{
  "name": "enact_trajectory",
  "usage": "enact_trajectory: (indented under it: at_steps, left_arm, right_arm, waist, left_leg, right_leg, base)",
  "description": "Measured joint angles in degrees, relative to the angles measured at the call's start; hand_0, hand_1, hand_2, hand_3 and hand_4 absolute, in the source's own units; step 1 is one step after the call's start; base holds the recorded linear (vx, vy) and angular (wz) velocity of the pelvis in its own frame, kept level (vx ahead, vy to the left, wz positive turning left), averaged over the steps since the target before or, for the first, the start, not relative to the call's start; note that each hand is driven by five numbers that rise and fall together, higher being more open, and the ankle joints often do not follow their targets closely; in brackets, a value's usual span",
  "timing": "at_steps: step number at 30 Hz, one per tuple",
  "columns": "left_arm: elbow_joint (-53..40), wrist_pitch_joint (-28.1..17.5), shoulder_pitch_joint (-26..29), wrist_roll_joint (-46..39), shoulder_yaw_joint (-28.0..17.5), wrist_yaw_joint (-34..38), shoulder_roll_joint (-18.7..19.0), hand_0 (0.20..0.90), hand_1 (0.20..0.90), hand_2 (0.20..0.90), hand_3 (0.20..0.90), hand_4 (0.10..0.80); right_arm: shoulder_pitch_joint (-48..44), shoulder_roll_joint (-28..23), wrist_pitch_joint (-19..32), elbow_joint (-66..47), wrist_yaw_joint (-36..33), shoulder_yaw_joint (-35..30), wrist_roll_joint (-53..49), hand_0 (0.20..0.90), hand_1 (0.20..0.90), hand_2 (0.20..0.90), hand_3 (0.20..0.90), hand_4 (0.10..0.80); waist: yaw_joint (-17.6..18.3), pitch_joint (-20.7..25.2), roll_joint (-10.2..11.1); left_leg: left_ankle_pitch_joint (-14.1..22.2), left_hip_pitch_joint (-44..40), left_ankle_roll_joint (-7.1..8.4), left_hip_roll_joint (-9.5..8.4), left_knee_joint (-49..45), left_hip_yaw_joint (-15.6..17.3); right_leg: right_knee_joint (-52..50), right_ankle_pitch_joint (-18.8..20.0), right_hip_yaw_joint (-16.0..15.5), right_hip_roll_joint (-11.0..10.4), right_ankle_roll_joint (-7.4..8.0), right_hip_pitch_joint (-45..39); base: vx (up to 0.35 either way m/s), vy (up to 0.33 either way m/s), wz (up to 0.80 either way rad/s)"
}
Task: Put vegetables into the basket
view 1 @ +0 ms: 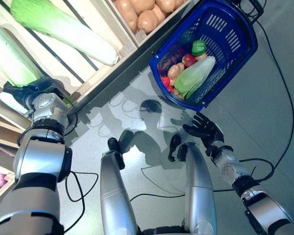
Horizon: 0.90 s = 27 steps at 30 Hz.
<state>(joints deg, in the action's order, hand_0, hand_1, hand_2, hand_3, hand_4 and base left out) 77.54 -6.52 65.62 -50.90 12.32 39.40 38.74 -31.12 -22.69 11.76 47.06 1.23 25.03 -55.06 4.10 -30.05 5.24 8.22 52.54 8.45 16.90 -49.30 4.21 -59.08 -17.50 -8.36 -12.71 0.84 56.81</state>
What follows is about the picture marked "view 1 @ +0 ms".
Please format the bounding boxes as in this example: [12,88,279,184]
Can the wooden display shelf frame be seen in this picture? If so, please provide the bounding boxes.
[0,0,201,206]

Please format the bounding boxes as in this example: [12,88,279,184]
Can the blue plastic shopping basket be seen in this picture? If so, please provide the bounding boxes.
[148,0,258,112]

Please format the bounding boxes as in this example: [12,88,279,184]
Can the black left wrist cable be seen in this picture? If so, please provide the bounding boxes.
[62,107,99,233]

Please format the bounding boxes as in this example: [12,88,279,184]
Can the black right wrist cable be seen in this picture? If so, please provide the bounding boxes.
[239,19,294,183]

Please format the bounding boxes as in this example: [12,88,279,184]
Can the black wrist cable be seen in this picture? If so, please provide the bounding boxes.
[239,19,294,183]
[62,107,99,233]

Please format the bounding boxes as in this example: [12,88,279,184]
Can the green bell pepper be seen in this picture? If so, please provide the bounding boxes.
[191,40,208,56]

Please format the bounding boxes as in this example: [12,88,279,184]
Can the red tomato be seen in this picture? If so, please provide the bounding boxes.
[161,75,175,93]

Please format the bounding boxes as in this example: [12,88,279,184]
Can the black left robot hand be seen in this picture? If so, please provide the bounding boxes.
[2,77,72,109]

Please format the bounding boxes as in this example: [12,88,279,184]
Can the black robot foot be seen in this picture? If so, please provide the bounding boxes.
[168,134,188,162]
[107,137,125,171]

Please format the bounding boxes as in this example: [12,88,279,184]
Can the black right robot foot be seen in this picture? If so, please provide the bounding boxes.
[168,134,188,162]

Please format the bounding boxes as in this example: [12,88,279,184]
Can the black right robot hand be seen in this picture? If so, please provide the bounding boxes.
[182,112,225,150]

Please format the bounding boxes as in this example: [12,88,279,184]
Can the coiled black cable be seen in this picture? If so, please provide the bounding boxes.
[235,0,264,23]

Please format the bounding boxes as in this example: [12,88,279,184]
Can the wooden slat crate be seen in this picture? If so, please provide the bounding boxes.
[105,0,194,48]
[0,0,140,130]
[0,144,18,206]

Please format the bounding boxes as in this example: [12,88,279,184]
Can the silver left robot leg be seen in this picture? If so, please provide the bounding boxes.
[99,150,139,235]

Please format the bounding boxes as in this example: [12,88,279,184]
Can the red apple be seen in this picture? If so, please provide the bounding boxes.
[181,53,197,67]

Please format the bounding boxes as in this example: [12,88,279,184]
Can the napa cabbage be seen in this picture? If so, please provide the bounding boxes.
[0,21,44,116]
[173,55,216,99]
[10,0,120,66]

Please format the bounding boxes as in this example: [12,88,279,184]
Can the silver right robot leg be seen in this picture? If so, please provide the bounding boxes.
[185,141,216,235]

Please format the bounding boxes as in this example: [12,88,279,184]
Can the dark robot waist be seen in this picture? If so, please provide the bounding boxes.
[137,226,189,235]

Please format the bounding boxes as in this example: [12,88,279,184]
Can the silver robot leg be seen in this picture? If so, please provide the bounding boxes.
[185,141,216,235]
[99,150,139,235]

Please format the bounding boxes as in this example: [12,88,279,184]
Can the black left robot foot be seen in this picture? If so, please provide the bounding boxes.
[107,137,125,171]

